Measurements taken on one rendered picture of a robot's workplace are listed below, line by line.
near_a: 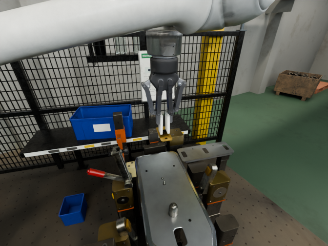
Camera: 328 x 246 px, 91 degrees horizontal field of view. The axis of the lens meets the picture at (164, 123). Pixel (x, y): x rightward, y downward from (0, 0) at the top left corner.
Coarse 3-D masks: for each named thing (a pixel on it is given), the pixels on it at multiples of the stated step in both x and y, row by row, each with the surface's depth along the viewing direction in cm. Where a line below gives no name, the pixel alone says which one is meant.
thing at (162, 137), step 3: (156, 129) 57; (165, 129) 55; (159, 132) 55; (165, 132) 54; (159, 135) 54; (162, 135) 54; (165, 135) 54; (168, 135) 54; (162, 138) 52; (168, 138) 52; (171, 138) 52; (162, 141) 51; (165, 141) 51
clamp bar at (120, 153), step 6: (114, 150) 52; (120, 150) 53; (126, 150) 53; (114, 156) 52; (120, 156) 52; (120, 162) 54; (120, 168) 55; (126, 168) 59; (126, 174) 57; (126, 180) 58
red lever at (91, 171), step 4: (92, 168) 55; (88, 172) 54; (92, 172) 54; (96, 172) 55; (100, 172) 55; (104, 172) 56; (96, 176) 55; (100, 176) 55; (104, 176) 56; (108, 176) 57; (112, 176) 57; (116, 176) 58; (120, 176) 59; (116, 180) 58; (120, 180) 59
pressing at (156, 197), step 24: (144, 168) 74; (168, 168) 74; (144, 192) 63; (168, 192) 63; (192, 192) 63; (144, 216) 55; (168, 216) 55; (192, 216) 55; (168, 240) 49; (192, 240) 49; (216, 240) 50
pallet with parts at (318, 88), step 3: (318, 84) 485; (321, 84) 485; (324, 84) 485; (327, 84) 485; (318, 87) 460; (321, 87) 461; (324, 87) 475; (327, 87) 497; (315, 90) 452; (318, 90) 454; (321, 90) 473; (315, 93) 454
